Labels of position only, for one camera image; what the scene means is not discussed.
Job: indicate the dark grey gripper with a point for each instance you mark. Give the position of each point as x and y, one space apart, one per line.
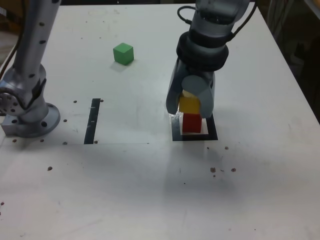
203 73

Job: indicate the yellow cube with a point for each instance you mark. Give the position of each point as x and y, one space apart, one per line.
189 105

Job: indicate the red cube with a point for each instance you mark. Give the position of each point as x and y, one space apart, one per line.
192 123

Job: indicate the green cube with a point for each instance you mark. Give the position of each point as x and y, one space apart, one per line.
122 56

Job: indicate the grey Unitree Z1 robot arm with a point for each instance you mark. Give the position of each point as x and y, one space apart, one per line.
30 62

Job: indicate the black tape square outline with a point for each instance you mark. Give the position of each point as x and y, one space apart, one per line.
212 130

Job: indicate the black tape strip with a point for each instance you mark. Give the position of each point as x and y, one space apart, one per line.
92 122

